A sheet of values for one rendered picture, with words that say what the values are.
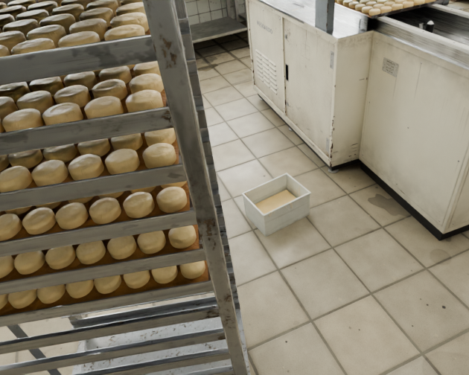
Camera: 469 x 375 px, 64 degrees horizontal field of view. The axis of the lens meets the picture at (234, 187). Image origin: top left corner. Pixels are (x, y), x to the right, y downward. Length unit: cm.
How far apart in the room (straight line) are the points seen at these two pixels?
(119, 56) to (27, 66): 10
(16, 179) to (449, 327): 160
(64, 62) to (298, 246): 162
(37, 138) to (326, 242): 162
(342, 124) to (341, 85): 24
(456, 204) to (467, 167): 20
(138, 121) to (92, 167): 13
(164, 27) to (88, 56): 10
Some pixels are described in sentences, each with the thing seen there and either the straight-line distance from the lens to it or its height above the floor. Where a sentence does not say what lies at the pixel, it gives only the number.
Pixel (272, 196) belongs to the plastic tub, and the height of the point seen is 6.
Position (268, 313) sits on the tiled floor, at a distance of 172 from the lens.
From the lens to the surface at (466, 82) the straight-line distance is 167.
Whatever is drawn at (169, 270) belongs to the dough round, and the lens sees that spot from 77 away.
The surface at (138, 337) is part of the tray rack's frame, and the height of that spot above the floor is 15.
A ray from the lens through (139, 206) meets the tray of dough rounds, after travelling 64.
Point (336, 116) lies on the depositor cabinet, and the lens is 214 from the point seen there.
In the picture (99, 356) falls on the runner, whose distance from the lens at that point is 94.
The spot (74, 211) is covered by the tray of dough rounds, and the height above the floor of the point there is 106.
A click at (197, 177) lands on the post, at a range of 52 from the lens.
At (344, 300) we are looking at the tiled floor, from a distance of 177.
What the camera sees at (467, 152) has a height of 54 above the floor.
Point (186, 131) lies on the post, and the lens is 48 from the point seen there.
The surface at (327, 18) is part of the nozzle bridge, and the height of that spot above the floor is 91.
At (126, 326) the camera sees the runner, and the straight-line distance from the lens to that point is 84.
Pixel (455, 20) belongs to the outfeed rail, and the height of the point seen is 87.
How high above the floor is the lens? 146
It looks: 39 degrees down
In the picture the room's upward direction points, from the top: 8 degrees counter-clockwise
